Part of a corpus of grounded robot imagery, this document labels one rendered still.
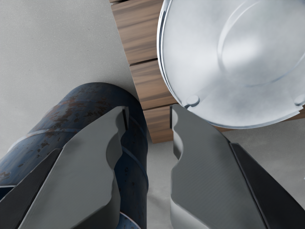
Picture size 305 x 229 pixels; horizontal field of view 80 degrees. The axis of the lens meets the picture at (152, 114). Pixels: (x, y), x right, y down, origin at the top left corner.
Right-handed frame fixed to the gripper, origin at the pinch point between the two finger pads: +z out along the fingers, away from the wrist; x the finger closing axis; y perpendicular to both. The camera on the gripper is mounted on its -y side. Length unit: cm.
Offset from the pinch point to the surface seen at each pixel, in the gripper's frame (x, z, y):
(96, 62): -22, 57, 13
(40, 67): -43, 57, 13
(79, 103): -23.4, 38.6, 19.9
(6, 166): -28.9, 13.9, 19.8
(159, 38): 1.1, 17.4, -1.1
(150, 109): -1.2, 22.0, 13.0
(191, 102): 6.3, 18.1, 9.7
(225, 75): 11.1, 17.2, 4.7
